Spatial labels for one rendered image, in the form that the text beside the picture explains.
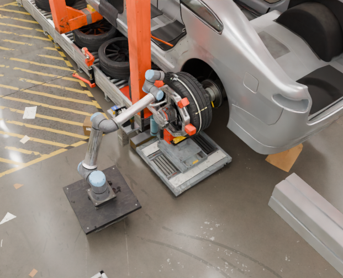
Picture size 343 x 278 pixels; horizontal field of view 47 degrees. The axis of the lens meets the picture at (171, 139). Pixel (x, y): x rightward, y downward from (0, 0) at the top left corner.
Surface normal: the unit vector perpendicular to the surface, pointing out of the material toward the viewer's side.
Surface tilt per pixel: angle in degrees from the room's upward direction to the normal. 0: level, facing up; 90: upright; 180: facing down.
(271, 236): 0
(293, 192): 0
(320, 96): 0
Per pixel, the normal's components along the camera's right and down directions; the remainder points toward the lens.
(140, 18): 0.61, 0.61
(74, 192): 0.03, -0.65
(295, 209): -0.79, 0.44
